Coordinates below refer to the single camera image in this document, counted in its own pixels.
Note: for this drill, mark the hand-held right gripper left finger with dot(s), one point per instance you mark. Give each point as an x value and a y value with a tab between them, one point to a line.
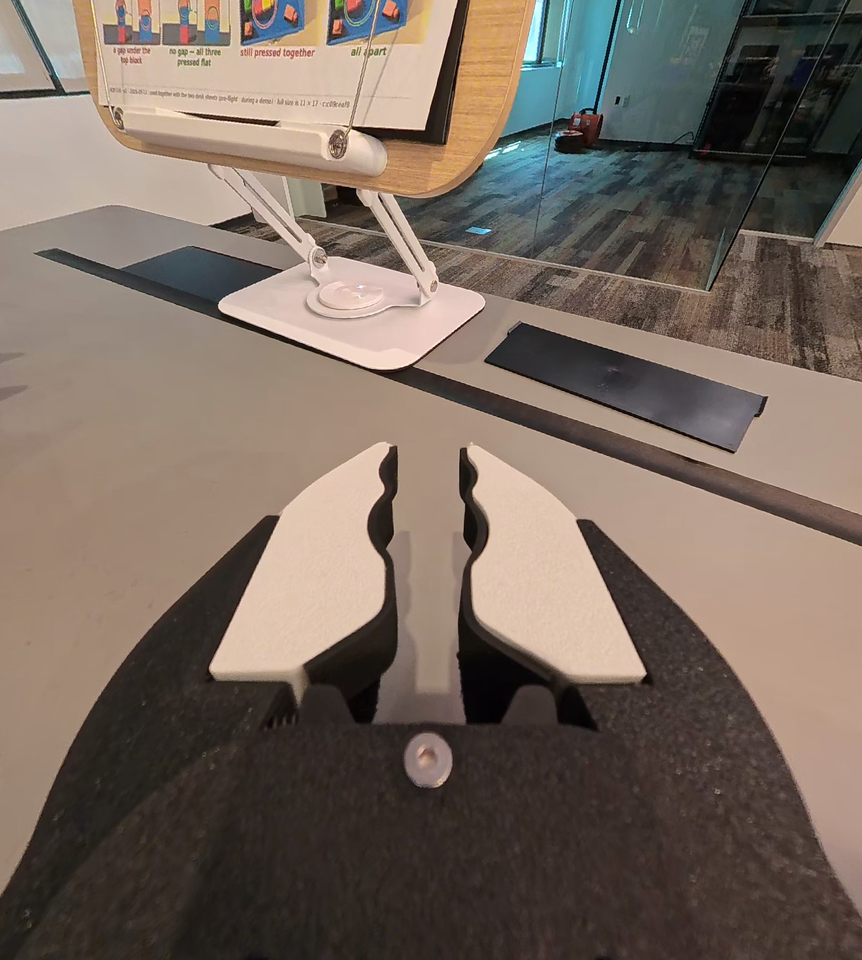
307	585

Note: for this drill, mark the wooden document stand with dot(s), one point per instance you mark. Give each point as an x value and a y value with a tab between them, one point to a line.
491	90

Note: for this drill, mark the red floor blower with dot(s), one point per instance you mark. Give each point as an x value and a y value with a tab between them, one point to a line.
579	127

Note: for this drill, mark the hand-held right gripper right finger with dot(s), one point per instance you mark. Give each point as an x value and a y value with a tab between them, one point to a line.
547	585

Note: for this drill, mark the printed instruction sheet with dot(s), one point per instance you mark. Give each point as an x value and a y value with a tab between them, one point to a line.
288	82

